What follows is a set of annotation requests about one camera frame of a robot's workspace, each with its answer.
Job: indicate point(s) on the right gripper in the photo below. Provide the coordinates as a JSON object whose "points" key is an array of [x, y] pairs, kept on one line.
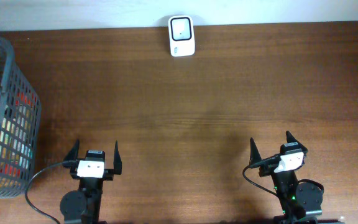
{"points": [[265, 170]]}

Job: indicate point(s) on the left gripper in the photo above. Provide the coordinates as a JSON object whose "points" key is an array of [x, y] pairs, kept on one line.
{"points": [[111, 171]]}

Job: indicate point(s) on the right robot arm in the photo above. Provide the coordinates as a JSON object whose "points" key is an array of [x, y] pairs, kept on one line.
{"points": [[300, 199]]}

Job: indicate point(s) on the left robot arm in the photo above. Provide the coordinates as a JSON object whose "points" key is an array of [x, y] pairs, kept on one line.
{"points": [[83, 204]]}

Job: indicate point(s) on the white barcode scanner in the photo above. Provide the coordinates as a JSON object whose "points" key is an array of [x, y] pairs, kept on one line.
{"points": [[181, 36]]}

